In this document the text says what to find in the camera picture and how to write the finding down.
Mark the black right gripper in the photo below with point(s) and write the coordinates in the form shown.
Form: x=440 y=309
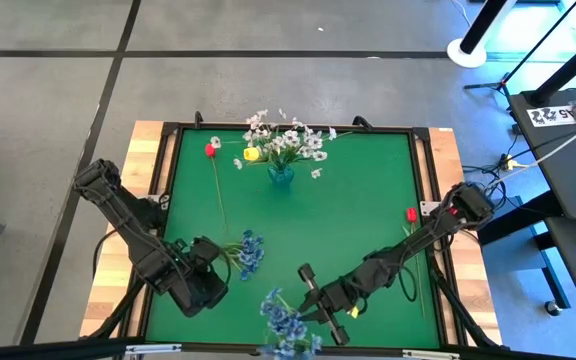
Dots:
x=338 y=297

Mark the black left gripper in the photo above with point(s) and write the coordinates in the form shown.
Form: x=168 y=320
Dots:
x=203 y=297

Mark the blue flower bunch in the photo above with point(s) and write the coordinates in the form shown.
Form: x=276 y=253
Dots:
x=283 y=320
x=248 y=252

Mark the red tulip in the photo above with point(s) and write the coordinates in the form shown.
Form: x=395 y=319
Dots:
x=411 y=215
x=210 y=150

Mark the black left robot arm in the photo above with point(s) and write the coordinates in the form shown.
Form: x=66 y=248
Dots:
x=118 y=210

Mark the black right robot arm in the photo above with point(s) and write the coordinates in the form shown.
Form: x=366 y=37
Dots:
x=418 y=240

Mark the teal glass vase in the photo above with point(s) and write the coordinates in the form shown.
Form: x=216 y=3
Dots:
x=281 y=176

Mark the small yellow tag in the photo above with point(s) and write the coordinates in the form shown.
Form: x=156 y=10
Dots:
x=353 y=313

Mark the green table mat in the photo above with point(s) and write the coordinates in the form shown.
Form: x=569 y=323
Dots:
x=343 y=225

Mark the yellow tulip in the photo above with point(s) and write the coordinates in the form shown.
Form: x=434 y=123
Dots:
x=251 y=153

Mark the black table clamp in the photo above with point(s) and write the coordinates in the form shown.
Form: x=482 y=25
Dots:
x=363 y=121
x=198 y=119

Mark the white flower bunch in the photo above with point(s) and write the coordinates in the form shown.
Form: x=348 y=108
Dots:
x=291 y=136

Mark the black rig beam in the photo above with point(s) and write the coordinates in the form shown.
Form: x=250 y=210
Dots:
x=43 y=350

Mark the black desk leg beam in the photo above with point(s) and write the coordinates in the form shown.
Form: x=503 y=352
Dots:
x=518 y=215

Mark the black caster wheel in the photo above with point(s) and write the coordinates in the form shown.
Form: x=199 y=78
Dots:
x=551 y=308

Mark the yellow plug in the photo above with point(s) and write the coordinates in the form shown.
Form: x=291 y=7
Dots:
x=508 y=162

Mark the dark grey desk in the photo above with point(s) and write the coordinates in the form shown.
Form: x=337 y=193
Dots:
x=568 y=260

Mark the black desk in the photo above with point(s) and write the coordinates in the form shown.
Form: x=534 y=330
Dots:
x=558 y=165

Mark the white round stand base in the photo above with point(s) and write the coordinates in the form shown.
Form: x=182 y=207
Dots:
x=460 y=57

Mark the white printed paper label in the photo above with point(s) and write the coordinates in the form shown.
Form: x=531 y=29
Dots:
x=550 y=116

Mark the black stand pole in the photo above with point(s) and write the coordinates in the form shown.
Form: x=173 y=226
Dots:
x=483 y=22

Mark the thin black tripod stand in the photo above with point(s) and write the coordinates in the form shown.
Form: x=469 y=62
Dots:
x=533 y=50

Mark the thick black pole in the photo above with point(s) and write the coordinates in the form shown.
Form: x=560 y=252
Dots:
x=568 y=65

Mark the silver aluminium bracket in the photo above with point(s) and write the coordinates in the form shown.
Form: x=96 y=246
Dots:
x=153 y=348
x=430 y=354

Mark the black table frame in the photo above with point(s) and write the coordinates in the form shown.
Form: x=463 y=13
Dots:
x=393 y=128

